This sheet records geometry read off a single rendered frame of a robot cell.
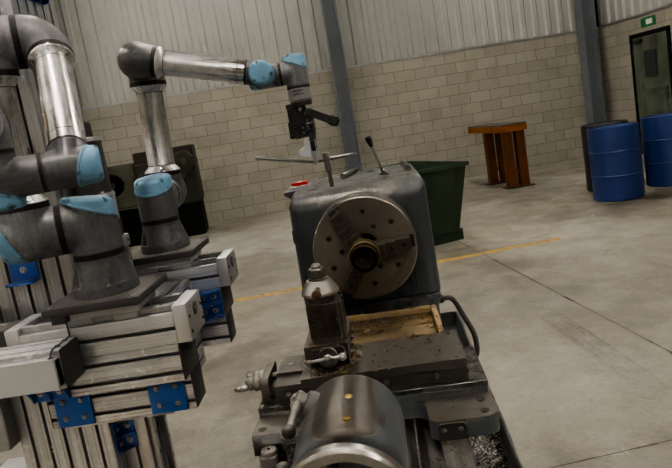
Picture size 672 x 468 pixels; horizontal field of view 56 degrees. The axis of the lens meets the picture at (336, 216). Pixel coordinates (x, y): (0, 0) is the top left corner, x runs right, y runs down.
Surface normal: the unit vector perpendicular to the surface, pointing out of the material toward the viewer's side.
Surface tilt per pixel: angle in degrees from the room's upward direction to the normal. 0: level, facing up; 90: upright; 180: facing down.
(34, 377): 90
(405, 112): 90
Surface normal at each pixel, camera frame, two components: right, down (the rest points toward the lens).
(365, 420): 0.25, -0.94
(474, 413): -0.16, -0.98
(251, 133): 0.12, 0.13
